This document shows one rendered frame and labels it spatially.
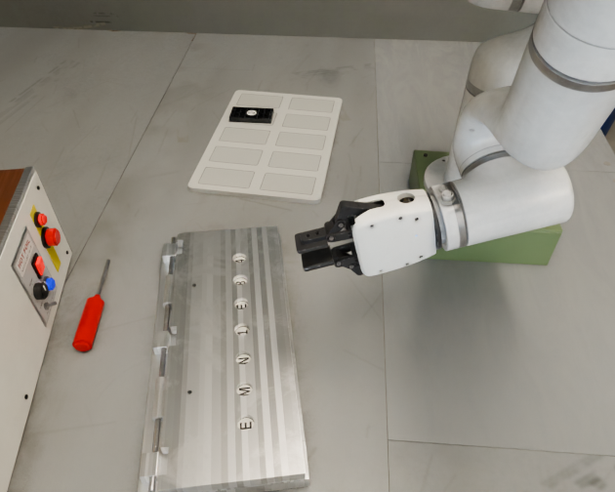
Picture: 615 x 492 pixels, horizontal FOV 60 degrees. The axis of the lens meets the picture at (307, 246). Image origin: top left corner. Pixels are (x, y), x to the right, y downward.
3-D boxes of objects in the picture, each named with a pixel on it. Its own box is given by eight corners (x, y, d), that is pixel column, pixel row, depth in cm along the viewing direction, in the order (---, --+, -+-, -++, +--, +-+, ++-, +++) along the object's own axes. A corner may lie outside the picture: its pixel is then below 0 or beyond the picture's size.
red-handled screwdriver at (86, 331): (93, 352, 81) (88, 342, 79) (74, 352, 81) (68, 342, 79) (118, 266, 94) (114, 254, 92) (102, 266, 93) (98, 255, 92)
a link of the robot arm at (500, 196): (447, 163, 66) (471, 228, 62) (554, 135, 65) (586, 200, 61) (443, 195, 73) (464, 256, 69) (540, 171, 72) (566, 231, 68)
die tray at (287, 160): (319, 204, 105) (319, 200, 105) (186, 190, 108) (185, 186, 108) (342, 102, 133) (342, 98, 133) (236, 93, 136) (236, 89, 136)
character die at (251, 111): (270, 123, 124) (270, 119, 123) (229, 121, 125) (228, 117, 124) (273, 112, 128) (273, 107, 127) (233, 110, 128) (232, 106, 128)
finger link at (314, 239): (346, 224, 64) (291, 237, 65) (349, 242, 66) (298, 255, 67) (341, 207, 66) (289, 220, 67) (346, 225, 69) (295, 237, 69)
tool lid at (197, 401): (306, 479, 65) (306, 472, 64) (146, 498, 64) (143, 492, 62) (277, 232, 96) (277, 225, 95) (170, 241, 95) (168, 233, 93)
